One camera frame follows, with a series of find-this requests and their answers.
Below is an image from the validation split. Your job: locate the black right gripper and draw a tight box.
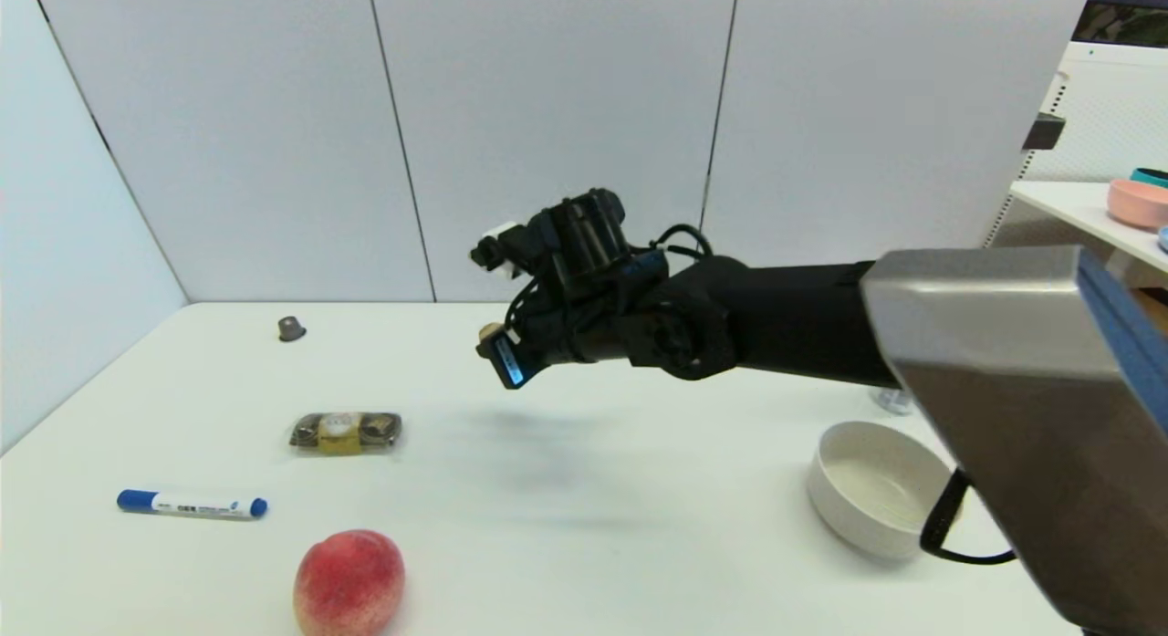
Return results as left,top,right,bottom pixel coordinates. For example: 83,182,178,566
475,322,575,391

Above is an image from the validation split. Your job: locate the beige round bowl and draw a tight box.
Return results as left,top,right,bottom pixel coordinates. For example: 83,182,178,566
806,421,961,562

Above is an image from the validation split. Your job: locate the pink bowl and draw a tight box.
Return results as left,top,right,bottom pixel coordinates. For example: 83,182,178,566
1108,179,1168,231

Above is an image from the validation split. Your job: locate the clear pack of chocolates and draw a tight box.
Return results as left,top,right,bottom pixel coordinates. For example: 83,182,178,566
289,412,402,455

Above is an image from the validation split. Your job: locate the red peach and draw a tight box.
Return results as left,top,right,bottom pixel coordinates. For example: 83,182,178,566
292,529,405,636

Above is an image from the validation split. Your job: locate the blue and white marker pen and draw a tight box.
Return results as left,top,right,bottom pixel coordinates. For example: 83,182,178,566
117,489,268,520

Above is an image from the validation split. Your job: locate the black partition clamp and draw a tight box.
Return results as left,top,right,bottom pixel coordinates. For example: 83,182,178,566
1022,113,1066,152

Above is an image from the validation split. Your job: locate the white side table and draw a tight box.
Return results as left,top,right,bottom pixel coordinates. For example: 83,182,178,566
1009,181,1168,276

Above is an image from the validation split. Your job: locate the white perforated panel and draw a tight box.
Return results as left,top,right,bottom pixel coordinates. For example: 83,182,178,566
981,41,1168,250

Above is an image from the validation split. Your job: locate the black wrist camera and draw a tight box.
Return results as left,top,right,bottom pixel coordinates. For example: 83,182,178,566
469,188,632,295

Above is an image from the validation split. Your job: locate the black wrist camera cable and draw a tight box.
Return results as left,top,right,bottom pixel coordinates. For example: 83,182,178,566
650,223,714,261

